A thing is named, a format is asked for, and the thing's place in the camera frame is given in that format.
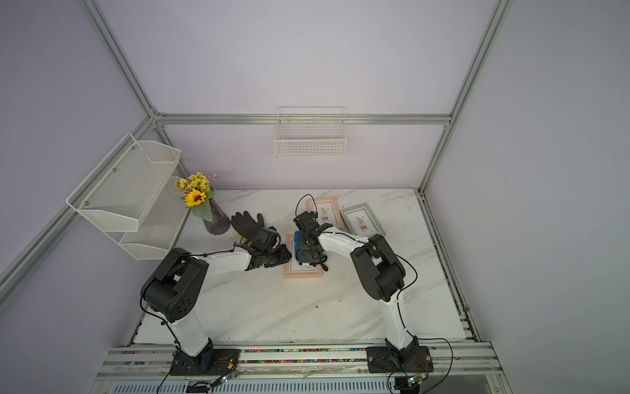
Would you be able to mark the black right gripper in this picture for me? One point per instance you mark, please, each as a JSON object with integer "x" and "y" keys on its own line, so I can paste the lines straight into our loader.
{"x": 303, "y": 244}

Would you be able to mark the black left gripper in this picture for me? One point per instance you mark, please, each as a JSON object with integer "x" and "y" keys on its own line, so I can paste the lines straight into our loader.
{"x": 284, "y": 257}

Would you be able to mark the pink picture frame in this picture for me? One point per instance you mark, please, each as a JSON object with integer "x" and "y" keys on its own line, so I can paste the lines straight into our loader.
{"x": 295, "y": 270}
{"x": 328, "y": 211}

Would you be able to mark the blue microfibre cloth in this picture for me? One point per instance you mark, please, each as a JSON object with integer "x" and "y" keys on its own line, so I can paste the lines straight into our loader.
{"x": 297, "y": 247}

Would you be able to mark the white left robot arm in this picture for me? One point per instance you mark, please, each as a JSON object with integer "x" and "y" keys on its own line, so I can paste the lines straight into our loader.
{"x": 172, "y": 291}

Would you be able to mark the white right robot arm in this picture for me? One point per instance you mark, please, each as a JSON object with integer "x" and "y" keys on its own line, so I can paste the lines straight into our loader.
{"x": 379, "y": 270}

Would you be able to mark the black yellow work glove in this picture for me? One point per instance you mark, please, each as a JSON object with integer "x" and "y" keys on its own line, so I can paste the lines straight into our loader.
{"x": 249, "y": 228}

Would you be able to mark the dark glass vase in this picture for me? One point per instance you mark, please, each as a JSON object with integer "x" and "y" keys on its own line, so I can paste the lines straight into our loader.
{"x": 220, "y": 223}

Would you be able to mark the sunflower bouquet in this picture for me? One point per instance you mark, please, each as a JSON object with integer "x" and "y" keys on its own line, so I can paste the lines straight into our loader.
{"x": 197, "y": 193}

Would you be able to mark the green picture frame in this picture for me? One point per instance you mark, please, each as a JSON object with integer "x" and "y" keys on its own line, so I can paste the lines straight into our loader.
{"x": 360, "y": 220}

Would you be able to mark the white wire wall basket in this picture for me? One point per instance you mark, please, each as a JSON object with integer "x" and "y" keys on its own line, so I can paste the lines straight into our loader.
{"x": 310, "y": 132}

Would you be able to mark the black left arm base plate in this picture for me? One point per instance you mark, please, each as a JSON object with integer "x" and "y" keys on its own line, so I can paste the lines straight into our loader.
{"x": 211, "y": 361}

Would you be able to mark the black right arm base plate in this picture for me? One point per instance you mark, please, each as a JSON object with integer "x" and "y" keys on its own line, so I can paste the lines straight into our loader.
{"x": 389, "y": 359}

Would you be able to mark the white mesh wall shelf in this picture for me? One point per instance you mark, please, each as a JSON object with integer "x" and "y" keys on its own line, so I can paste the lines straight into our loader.
{"x": 131, "y": 199}

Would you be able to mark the aluminium enclosure frame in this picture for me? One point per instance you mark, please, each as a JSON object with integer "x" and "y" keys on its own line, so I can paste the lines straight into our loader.
{"x": 75, "y": 75}

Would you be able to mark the aluminium front rail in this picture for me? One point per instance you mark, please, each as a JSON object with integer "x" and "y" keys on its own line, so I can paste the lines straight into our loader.
{"x": 465, "y": 367}

